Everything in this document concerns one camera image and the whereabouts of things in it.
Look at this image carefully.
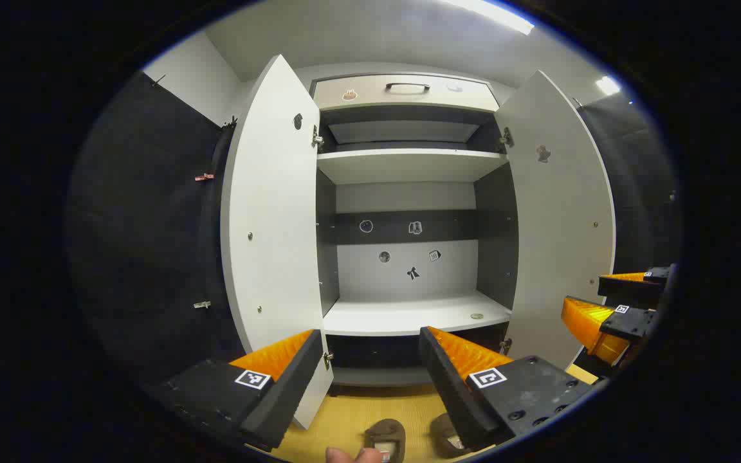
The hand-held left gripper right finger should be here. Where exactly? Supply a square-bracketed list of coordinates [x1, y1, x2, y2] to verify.
[418, 326, 599, 451]

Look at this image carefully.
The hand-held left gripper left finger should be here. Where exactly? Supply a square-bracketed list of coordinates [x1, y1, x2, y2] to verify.
[145, 329, 324, 452]

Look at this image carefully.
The brown fuzzy shoe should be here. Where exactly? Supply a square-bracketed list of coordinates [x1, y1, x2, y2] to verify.
[430, 413, 474, 458]
[364, 419, 407, 463]

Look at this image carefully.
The white cabinet door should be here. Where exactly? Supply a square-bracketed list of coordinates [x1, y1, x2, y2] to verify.
[221, 54, 334, 430]
[494, 69, 617, 370]

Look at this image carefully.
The white shoe cabinet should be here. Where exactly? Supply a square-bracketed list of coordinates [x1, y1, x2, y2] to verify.
[309, 73, 519, 388]

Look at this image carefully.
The white cabinet drawer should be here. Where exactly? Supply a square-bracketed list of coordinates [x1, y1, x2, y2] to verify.
[311, 74, 501, 112]

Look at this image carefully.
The black backdrop cloth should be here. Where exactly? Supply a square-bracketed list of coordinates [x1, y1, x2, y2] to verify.
[576, 96, 683, 277]
[68, 71, 246, 386]

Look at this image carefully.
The long ceiling light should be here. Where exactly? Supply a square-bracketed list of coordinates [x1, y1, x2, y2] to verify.
[441, 0, 535, 36]

